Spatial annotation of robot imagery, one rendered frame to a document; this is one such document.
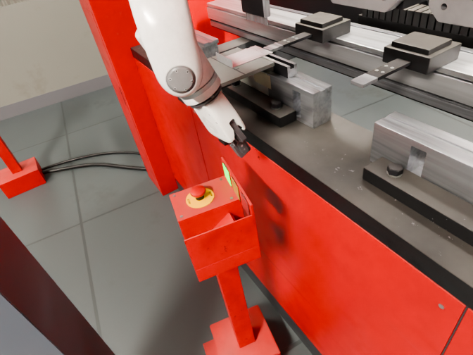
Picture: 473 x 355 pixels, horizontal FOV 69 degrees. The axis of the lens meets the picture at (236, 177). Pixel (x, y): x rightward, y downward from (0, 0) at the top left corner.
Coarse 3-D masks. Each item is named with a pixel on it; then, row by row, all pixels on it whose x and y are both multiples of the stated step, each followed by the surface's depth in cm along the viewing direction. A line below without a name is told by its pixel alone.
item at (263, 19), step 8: (248, 0) 88; (256, 0) 85; (264, 0) 84; (248, 8) 90; (256, 8) 87; (264, 8) 85; (248, 16) 93; (256, 16) 90; (264, 16) 86; (264, 24) 89
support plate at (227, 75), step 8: (216, 56) 98; (216, 64) 94; (248, 64) 91; (256, 64) 90; (264, 64) 89; (272, 64) 89; (216, 72) 90; (224, 72) 89; (232, 72) 88; (248, 72) 87; (256, 72) 88; (224, 80) 85; (232, 80) 85
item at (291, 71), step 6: (270, 54) 94; (276, 60) 92; (282, 60) 90; (288, 60) 89; (276, 66) 90; (282, 66) 88; (288, 66) 86; (294, 66) 87; (276, 72) 91; (282, 72) 89; (288, 72) 87; (294, 72) 88
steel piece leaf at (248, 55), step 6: (216, 54) 95; (234, 54) 97; (240, 54) 96; (246, 54) 96; (252, 54) 95; (258, 54) 94; (264, 54) 94; (222, 60) 93; (228, 60) 90; (234, 60) 94; (240, 60) 93; (246, 60) 93; (252, 60) 92; (234, 66) 90
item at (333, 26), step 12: (300, 24) 103; (312, 24) 100; (324, 24) 97; (336, 24) 98; (348, 24) 100; (300, 36) 100; (312, 36) 100; (324, 36) 97; (336, 36) 100; (264, 48) 97; (276, 48) 96
